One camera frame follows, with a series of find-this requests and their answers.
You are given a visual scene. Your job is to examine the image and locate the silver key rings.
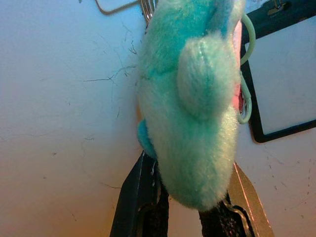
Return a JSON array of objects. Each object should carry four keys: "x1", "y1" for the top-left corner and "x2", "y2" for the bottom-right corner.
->
[{"x1": 140, "y1": 0, "x2": 159, "y2": 27}]

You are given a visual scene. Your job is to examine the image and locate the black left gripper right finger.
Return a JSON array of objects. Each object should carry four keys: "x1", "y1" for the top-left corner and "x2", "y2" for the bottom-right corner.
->
[{"x1": 198, "y1": 161, "x2": 275, "y2": 237}]

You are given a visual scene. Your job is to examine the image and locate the black framed badge holder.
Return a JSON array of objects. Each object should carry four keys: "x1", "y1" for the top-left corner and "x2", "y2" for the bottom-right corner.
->
[{"x1": 239, "y1": 0, "x2": 316, "y2": 144}]

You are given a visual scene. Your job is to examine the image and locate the teal plush toy keychain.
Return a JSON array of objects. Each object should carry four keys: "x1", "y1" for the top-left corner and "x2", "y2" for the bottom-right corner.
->
[{"x1": 136, "y1": 0, "x2": 247, "y2": 212}]

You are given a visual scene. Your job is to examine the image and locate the pale green loop ring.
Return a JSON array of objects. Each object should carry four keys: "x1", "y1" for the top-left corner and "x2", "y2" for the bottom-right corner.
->
[{"x1": 240, "y1": 13, "x2": 257, "y2": 66}]

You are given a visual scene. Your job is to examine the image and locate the thin wire hook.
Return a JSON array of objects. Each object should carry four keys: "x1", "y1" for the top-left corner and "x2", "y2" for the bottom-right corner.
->
[{"x1": 95, "y1": 0, "x2": 139, "y2": 15}]

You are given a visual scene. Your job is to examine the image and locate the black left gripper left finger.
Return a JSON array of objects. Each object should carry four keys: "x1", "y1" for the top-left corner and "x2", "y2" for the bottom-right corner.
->
[{"x1": 110, "y1": 150, "x2": 170, "y2": 237}]

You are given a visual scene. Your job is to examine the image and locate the pale green carabiner clip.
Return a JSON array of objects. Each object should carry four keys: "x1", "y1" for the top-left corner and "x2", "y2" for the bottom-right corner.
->
[{"x1": 237, "y1": 71, "x2": 253, "y2": 124}]

